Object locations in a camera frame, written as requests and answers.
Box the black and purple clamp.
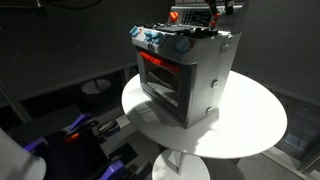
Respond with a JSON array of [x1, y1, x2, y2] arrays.
[[97, 119, 122, 138]]

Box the white round floor base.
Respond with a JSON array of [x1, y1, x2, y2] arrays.
[[81, 78, 112, 95]]

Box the purple clamp with orange trigger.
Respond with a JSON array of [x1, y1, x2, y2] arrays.
[[63, 112, 100, 144]]

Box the stove keypad display panel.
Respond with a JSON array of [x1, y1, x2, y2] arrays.
[[181, 10, 213, 27]]

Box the transparent oven door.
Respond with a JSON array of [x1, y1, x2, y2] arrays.
[[135, 47, 198, 128]]

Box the dark cabinet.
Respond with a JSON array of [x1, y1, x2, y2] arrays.
[[275, 94, 320, 175]]

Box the white round table top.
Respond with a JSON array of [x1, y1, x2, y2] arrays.
[[121, 70, 289, 160]]

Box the blue stove knob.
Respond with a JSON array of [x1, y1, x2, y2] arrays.
[[129, 25, 141, 38], [175, 36, 191, 54], [144, 31, 157, 43], [154, 33, 167, 46]]

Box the orange stove knob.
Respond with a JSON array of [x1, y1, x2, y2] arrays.
[[168, 11, 180, 24]]

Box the black stove burner grate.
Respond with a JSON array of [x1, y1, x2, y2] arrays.
[[143, 22, 221, 39]]

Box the orange oven door handle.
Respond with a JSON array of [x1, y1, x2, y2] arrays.
[[138, 50, 182, 74]]

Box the white table pedestal base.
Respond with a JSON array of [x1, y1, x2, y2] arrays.
[[151, 148, 211, 180]]

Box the grey metal frame bar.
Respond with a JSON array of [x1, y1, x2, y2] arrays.
[[0, 81, 33, 125]]

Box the silver toy stove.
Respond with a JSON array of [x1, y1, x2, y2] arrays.
[[129, 3, 244, 130]]

